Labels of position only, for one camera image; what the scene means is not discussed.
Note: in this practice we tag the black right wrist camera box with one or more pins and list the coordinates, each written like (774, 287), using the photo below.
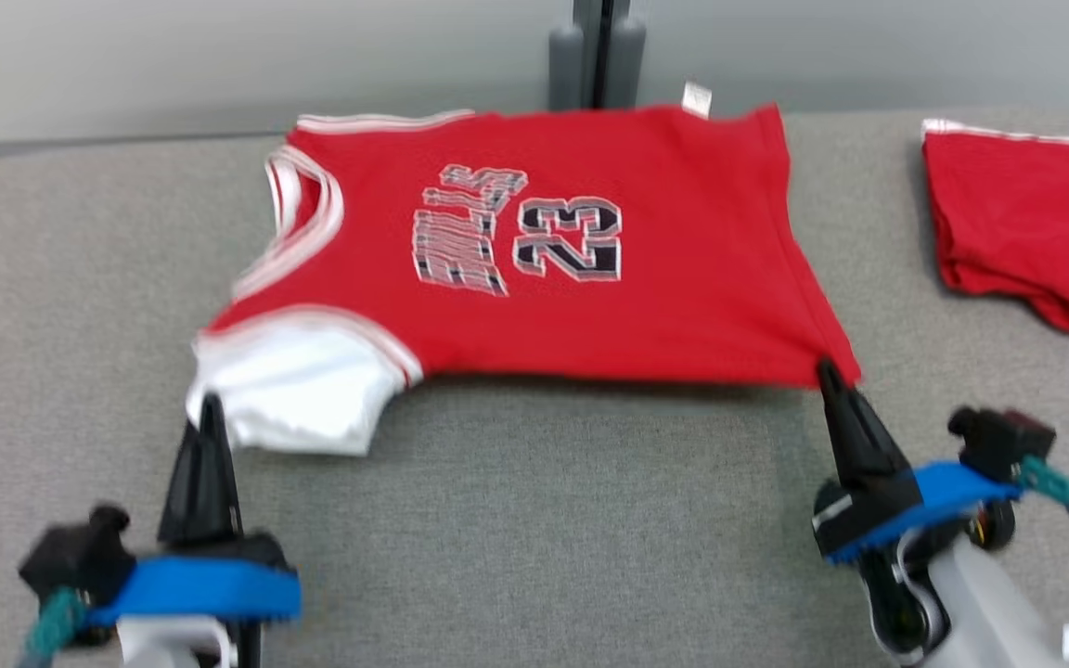
(1003, 441)

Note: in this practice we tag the grey metal partition post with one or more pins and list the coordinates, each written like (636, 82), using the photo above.
(583, 9)

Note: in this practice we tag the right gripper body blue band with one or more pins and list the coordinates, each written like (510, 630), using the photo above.
(887, 515)

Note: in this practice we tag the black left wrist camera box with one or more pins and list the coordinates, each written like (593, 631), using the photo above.
(75, 557)

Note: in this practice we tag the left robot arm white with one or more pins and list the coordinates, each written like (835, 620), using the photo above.
(163, 645)

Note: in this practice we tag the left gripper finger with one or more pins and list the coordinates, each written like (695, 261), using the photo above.
(189, 501)
(222, 501)

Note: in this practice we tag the grey cylindrical post foot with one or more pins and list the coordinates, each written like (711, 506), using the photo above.
(565, 70)
(627, 65)

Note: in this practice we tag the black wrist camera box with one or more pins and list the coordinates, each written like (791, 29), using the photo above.
(75, 557)
(1003, 441)

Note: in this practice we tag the red basketball jersey number 23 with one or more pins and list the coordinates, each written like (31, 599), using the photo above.
(683, 278)

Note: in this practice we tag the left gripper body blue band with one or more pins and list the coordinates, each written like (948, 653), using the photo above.
(200, 589)

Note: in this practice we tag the red shorts white stripe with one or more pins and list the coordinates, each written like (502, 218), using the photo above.
(1026, 213)

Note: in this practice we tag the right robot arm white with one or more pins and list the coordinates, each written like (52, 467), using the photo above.
(989, 603)

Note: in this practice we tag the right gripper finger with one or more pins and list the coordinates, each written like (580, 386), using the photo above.
(843, 445)
(873, 450)

